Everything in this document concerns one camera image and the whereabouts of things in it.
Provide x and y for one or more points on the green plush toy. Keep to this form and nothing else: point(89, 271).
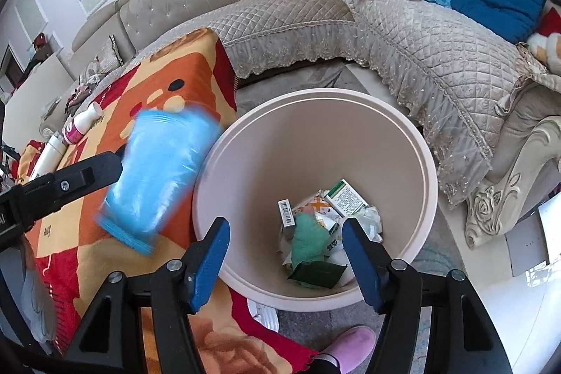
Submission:
point(309, 241)

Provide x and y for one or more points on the white tissue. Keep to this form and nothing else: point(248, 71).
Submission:
point(370, 221)

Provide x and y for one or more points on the white pink yogurt bottle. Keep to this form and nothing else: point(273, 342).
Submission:
point(79, 125)

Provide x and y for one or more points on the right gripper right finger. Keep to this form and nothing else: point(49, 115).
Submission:
point(369, 261)

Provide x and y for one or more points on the pile of clothes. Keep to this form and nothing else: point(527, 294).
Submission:
point(79, 94)

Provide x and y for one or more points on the dark green wallet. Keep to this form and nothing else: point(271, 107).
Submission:
point(319, 274)

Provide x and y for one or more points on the white green milk carton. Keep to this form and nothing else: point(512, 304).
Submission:
point(344, 199)

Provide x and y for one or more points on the pink slipper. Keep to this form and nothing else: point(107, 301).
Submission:
point(350, 349)

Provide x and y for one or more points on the small beige cushion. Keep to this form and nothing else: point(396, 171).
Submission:
point(103, 63)

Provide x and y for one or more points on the grey tufted sofa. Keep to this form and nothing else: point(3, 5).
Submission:
point(490, 111)

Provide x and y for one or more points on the long white barcode box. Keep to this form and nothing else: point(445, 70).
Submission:
point(287, 218)

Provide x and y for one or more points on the santa plush toy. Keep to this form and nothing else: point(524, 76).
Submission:
point(545, 43)

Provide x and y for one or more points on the white thermos bottle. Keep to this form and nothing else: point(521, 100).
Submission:
point(51, 156)

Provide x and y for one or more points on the white gloved left hand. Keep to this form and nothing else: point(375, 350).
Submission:
point(31, 296)

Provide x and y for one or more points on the white cabinet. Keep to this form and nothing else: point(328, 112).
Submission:
point(45, 83)

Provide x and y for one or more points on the light blue plastic pack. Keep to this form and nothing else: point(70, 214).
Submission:
point(163, 156)

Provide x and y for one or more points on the orange red patterned blanket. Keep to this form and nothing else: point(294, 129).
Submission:
point(123, 265)

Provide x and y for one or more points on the orange white snack wrapper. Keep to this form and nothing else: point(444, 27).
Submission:
point(314, 204)

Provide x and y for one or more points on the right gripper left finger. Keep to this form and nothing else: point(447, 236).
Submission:
point(202, 263)

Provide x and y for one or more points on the beige round trash bin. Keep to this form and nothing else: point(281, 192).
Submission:
point(295, 148)

